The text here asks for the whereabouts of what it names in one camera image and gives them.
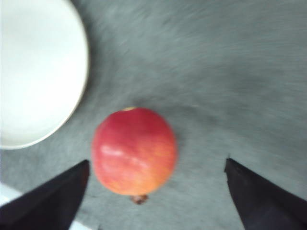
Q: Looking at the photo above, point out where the red pomegranate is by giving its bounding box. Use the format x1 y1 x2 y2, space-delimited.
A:
92 107 177 204

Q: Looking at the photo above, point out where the white plate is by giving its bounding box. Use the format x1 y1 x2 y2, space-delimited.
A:
0 0 89 150

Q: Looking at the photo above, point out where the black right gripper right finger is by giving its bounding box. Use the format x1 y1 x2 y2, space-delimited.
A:
224 158 307 230

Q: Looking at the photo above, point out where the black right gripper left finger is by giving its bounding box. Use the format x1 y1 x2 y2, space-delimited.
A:
0 160 89 230

